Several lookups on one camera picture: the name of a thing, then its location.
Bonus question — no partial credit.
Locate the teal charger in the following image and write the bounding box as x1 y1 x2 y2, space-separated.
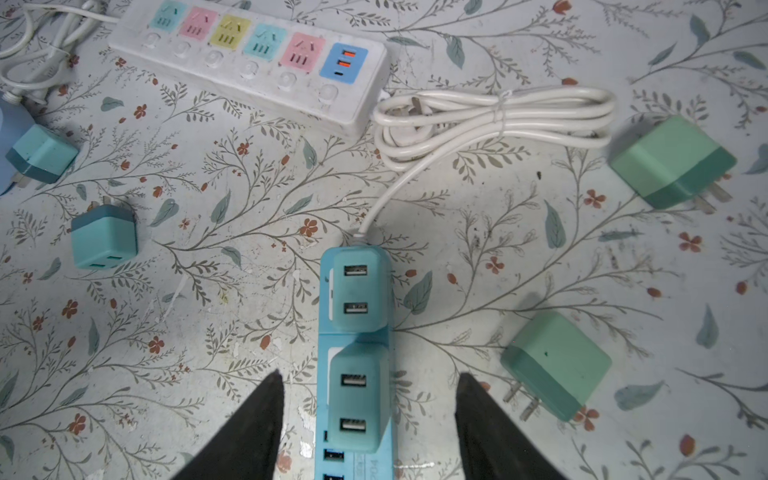
71 203 138 270
328 342 391 454
5 125 79 187
328 245 394 333

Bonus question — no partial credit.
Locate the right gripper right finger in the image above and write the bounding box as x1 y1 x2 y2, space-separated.
455 373 564 479

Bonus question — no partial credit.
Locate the white bundled cable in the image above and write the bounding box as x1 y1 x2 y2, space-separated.
357 86 619 241

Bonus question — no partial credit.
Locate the teal charger beside blue cube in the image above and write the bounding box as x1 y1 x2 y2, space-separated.
5 125 79 187

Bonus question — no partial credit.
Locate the blue square socket cube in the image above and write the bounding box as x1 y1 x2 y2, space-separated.
0 100 35 195

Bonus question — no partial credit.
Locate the white multicolour power strip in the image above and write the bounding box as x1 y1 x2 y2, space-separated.
108 1 390 140

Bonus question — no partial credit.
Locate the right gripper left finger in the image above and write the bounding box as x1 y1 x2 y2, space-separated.
174 370 285 480

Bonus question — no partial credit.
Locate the green charger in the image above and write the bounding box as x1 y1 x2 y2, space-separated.
609 116 736 214
501 310 612 422

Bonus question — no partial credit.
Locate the teal usb power strip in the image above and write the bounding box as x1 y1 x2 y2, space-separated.
315 248 397 479

